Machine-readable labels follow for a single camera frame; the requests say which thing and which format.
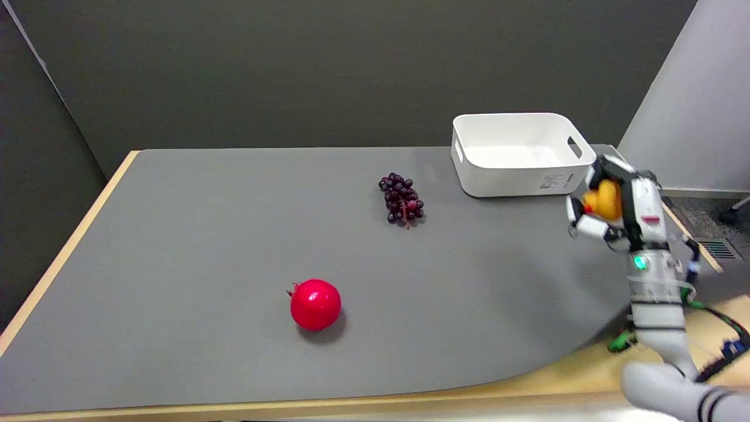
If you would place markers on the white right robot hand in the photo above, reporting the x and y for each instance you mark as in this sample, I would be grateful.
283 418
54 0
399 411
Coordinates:
643 217

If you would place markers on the yellow rubber duck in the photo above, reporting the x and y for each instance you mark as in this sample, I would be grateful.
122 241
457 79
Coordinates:
604 200

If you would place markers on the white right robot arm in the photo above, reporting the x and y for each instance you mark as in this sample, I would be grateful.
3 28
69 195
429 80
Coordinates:
662 316

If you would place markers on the white plastic storage box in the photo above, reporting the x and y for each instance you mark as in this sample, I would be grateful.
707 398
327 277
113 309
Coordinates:
515 153

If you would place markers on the dark purple grape bunch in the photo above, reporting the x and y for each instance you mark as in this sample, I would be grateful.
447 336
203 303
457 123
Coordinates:
402 199

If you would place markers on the grey table mat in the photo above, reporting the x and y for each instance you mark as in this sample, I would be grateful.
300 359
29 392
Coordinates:
328 269

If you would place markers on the red pomegranate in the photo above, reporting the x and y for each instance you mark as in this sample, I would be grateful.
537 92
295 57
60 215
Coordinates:
315 304

